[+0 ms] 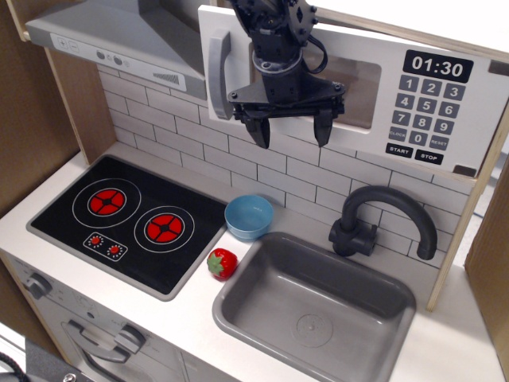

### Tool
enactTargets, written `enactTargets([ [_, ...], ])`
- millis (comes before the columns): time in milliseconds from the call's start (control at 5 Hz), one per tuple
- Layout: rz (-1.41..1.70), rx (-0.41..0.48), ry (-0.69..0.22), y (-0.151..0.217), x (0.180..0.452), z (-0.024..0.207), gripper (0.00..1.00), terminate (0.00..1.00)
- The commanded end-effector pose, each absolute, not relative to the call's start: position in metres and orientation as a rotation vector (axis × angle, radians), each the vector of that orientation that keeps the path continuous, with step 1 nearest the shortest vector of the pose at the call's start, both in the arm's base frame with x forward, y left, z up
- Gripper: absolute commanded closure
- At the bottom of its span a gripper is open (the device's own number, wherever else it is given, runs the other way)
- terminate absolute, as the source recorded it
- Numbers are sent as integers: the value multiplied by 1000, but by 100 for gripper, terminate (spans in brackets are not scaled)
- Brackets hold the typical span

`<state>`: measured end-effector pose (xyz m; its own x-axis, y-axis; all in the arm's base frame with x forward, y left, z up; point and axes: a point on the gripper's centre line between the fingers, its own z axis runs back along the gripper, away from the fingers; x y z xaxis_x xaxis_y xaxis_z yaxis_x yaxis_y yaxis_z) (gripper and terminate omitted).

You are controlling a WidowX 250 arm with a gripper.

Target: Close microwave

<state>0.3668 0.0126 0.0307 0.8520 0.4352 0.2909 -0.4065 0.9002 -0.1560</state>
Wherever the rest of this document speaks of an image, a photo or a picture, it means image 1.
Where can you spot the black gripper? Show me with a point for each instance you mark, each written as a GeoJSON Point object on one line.
{"type": "Point", "coordinates": [287, 88]}

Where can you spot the white microwave door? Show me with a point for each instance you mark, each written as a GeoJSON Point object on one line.
{"type": "Point", "coordinates": [417, 59]}

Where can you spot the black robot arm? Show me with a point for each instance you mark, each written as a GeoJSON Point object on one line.
{"type": "Point", "coordinates": [279, 31]}

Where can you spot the wooden microwave cabinet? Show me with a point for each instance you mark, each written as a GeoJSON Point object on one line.
{"type": "Point", "coordinates": [469, 223]}

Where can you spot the blue bowl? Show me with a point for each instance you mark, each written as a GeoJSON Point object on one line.
{"type": "Point", "coordinates": [249, 217]}

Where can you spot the dark grey faucet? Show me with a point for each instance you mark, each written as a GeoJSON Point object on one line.
{"type": "Point", "coordinates": [352, 234]}

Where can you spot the grey range hood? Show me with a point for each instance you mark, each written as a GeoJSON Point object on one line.
{"type": "Point", "coordinates": [141, 38]}

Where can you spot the red toy strawberry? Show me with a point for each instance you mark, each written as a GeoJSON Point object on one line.
{"type": "Point", "coordinates": [222, 263]}

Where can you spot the black toy stovetop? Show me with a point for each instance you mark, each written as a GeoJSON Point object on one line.
{"type": "Point", "coordinates": [141, 228]}

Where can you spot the grey sink basin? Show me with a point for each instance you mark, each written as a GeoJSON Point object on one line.
{"type": "Point", "coordinates": [329, 317]}

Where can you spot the grey oven knob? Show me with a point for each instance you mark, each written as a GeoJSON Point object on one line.
{"type": "Point", "coordinates": [37, 286]}

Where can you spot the grey microwave door handle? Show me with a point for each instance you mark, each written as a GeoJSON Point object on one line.
{"type": "Point", "coordinates": [219, 49]}

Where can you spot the grey oven door handle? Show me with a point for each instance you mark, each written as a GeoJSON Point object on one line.
{"type": "Point", "coordinates": [116, 349]}

